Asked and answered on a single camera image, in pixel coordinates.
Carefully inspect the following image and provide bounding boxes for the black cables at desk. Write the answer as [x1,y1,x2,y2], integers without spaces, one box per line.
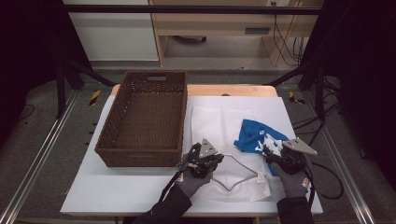
[271,1,308,66]

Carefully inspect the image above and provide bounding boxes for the black curtain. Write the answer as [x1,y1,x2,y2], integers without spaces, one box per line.
[0,0,92,147]
[301,0,396,189]

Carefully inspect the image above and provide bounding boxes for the hand-held gripper cable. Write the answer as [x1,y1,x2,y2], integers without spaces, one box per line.
[158,157,191,203]
[305,161,346,209]

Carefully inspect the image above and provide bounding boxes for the blue cloth with white print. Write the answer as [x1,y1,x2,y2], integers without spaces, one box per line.
[233,119,290,177]

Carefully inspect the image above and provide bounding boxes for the wooden table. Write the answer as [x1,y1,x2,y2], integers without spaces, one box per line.
[110,83,278,98]

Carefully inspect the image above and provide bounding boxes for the right hand-held gripper cable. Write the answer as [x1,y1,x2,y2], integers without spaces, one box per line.
[305,161,346,209]

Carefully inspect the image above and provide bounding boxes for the thin black floor cable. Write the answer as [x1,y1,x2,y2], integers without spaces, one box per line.
[17,104,35,123]

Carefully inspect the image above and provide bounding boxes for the light wooden desk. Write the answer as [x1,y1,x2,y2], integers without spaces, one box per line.
[148,0,323,67]

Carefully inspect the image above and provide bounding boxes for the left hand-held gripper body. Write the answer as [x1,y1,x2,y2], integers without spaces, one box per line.
[186,138,219,179]

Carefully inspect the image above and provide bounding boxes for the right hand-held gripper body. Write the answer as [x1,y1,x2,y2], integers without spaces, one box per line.
[270,137,318,175]

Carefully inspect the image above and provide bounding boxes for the white cabinet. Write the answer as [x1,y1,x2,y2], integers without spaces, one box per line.
[63,0,160,62]

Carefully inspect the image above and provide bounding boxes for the black floor cables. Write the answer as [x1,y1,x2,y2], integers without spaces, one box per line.
[291,77,343,154]

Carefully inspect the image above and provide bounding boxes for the brown wicker basket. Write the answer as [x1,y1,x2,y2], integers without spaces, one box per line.
[94,70,189,168]

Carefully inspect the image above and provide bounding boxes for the left hand-held gripper cable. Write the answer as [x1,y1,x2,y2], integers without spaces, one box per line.
[158,157,191,203]

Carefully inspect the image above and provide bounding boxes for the aluminium floor rail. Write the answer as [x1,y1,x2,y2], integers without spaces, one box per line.
[303,91,376,224]
[0,89,81,224]

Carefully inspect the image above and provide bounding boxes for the person's right hand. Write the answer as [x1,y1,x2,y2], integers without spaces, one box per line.
[272,161,313,199]

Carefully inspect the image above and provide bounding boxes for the black horizontal frame bar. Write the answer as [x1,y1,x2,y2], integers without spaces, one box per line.
[64,4,322,16]

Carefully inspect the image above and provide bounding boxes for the person's left hand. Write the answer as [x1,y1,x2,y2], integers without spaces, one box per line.
[175,167,215,199]

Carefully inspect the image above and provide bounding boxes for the white mesh laundry bag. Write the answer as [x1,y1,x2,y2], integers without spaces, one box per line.
[190,105,273,203]

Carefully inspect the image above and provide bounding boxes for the white table board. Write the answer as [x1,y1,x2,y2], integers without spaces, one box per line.
[60,94,324,217]

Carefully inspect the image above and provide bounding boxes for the black metal frame stand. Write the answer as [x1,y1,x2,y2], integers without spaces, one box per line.
[265,58,329,123]
[55,58,118,119]

